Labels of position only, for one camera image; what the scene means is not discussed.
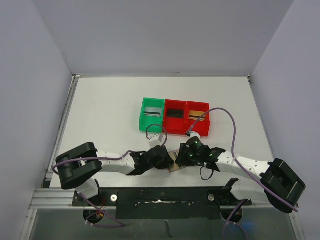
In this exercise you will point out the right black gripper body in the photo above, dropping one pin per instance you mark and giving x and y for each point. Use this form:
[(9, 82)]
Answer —
[(180, 157)]

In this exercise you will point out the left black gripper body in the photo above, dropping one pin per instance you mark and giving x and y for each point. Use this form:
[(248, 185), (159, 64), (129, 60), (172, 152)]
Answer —
[(164, 159)]

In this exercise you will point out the brown leather card holder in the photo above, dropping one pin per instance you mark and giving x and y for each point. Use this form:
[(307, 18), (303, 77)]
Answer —
[(174, 167)]

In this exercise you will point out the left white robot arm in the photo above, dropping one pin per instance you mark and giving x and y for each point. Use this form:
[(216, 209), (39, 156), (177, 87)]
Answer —
[(77, 166)]

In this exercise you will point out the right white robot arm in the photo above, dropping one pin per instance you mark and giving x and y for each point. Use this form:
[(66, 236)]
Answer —
[(277, 183)]

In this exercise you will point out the gold card in bin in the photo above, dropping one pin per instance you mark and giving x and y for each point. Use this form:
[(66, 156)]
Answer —
[(194, 115)]

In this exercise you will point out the black credit card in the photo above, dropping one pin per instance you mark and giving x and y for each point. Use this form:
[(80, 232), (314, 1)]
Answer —
[(175, 113)]

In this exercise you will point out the silver credit card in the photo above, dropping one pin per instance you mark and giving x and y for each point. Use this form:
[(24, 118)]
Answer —
[(153, 111)]

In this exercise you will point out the middle red plastic bin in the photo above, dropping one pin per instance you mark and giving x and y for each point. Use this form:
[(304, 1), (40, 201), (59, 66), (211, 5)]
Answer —
[(175, 125)]

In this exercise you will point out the green plastic bin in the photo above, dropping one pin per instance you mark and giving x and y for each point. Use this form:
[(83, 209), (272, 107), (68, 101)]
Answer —
[(146, 121)]

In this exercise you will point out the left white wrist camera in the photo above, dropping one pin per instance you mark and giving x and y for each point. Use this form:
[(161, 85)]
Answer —
[(156, 140)]

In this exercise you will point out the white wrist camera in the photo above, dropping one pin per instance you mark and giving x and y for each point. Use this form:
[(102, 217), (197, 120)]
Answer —
[(156, 140), (191, 134)]

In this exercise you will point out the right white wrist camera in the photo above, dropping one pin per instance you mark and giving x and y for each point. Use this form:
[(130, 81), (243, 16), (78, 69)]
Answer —
[(191, 134)]

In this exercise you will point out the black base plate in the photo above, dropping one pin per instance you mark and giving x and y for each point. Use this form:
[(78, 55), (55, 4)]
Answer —
[(167, 203)]

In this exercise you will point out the aluminium frame rail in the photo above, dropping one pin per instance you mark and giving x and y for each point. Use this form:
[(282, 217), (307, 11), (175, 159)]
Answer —
[(51, 198)]

